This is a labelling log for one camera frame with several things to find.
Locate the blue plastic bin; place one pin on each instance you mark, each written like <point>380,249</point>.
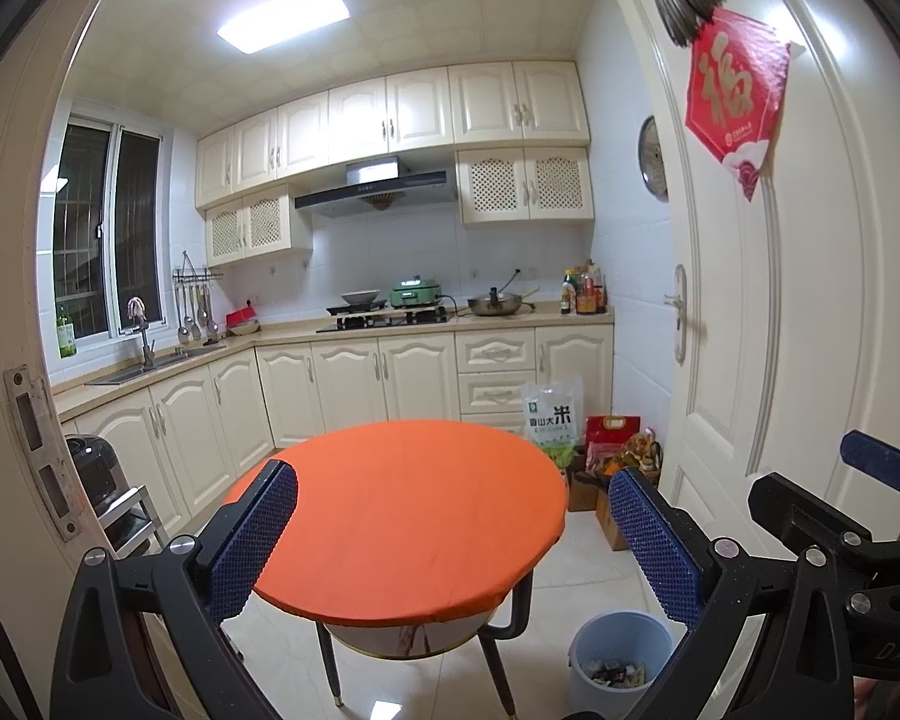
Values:
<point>592,637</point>

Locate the orange round table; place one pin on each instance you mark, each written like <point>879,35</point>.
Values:
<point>412,510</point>

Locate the black range hood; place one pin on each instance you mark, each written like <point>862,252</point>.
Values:
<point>375,191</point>

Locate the sliding window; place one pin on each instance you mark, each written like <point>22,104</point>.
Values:
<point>105,240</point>

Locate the red paper door decoration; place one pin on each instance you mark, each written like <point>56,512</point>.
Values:
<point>735,97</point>

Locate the hanging utensil rack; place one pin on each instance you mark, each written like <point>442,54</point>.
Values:
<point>195,300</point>

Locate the wide lattice door cabinet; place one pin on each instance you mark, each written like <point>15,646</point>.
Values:
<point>525,184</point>

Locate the grey wok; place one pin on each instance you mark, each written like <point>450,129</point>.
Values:
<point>361,297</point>

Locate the cream door frame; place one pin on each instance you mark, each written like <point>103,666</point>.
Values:
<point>15,277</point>

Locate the black gas stove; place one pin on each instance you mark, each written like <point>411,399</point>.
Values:
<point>386,322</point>

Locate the red box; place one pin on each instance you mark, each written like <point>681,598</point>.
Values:
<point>611,435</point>

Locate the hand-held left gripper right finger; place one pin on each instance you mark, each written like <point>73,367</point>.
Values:
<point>656,547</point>

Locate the metal stool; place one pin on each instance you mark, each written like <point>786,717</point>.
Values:
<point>131,521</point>

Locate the cream upper wall cabinets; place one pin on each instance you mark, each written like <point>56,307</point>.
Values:
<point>412,112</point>

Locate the small lattice door cabinet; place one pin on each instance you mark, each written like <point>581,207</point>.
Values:
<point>259,223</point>

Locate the clear rice bag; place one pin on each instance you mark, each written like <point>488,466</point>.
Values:
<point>553,416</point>

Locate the green electric pot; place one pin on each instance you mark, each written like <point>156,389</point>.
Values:
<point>416,294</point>

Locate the metal strike plate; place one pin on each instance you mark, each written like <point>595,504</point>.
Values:
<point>41,457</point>

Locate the steel frying pan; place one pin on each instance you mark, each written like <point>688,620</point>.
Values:
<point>499,305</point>

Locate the group of condiment bottles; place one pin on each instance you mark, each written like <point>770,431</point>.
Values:
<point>585,292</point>

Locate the white door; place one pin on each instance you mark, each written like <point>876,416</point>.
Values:
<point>742,360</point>

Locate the cardboard box of goods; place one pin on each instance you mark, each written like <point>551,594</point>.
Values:
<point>615,495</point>

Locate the cream lower kitchen cabinets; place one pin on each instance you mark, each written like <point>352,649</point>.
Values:
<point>345,382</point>

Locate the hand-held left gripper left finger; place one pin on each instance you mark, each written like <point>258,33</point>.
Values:
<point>259,540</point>

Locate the steel sink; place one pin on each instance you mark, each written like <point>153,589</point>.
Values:
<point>150,366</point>

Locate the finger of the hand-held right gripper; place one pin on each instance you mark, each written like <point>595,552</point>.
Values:
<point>784,502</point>
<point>874,459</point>

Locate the ceiling light panel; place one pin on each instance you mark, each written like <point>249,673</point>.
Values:
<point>285,15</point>

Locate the heap of discarded wrappers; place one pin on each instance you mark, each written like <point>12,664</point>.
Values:
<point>615,675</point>

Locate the black rice cooker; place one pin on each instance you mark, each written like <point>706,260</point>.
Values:
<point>94,472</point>

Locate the green glass bottle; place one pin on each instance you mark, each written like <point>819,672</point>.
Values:
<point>66,337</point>

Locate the steel faucet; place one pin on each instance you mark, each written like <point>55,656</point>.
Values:
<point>144,330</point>

